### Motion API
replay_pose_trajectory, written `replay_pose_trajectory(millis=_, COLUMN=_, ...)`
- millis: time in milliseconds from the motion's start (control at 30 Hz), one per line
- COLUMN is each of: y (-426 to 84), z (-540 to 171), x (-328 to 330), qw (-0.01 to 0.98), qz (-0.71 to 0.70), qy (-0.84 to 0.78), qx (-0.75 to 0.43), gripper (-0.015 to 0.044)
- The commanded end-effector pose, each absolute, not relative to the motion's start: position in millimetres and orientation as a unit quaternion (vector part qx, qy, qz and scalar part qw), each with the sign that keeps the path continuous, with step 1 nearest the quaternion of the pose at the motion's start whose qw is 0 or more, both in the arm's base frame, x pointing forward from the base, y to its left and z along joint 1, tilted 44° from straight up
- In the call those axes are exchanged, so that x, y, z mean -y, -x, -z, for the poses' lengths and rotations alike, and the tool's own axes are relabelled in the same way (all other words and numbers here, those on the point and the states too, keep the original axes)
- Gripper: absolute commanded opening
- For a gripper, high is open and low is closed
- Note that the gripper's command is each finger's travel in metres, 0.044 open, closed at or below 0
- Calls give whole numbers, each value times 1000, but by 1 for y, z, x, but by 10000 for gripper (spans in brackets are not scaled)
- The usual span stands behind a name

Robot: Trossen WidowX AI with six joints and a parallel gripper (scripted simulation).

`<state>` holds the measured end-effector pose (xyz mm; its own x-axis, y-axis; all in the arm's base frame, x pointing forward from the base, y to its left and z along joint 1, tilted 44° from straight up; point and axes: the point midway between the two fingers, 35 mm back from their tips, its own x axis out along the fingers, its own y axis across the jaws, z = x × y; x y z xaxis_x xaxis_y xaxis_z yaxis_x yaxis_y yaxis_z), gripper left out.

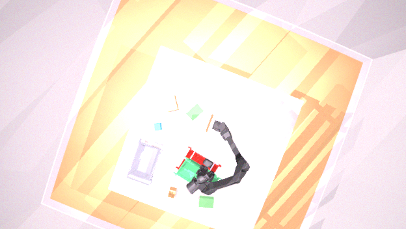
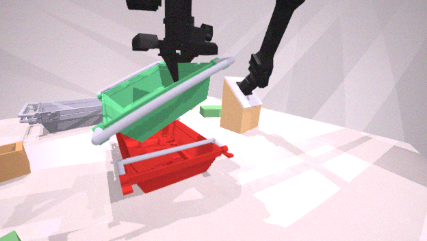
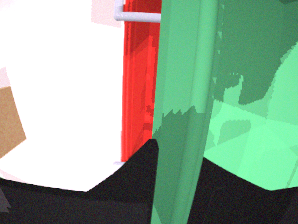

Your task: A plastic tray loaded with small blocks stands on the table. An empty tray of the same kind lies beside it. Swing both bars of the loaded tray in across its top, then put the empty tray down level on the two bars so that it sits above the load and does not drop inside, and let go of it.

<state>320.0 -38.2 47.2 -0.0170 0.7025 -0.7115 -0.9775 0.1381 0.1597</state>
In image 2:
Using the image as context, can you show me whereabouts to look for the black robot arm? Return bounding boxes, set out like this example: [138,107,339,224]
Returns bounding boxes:
[125,0,305,96]

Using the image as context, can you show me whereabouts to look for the red plastic tray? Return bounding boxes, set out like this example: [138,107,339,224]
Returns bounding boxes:
[116,120,234,195]

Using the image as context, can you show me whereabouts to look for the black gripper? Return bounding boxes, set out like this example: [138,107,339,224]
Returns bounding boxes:
[131,8,218,83]

